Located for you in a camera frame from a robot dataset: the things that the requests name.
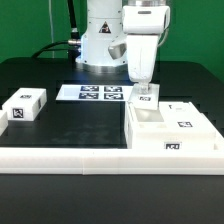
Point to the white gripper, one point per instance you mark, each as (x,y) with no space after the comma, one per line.
(141,56)

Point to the white cabinet body box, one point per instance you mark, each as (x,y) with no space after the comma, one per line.
(173,126)

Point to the white cabinet door panel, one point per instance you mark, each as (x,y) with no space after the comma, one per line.
(25,104)

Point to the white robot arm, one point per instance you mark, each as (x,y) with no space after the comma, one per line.
(143,23)

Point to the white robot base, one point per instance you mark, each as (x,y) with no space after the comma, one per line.
(104,24)

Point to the white fiducial marker sheet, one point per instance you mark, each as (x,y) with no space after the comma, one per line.
(93,93)

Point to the white block at left edge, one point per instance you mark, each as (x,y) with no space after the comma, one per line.
(3,121)

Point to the white L-shaped fence frame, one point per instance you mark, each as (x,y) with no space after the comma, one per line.
(109,162)

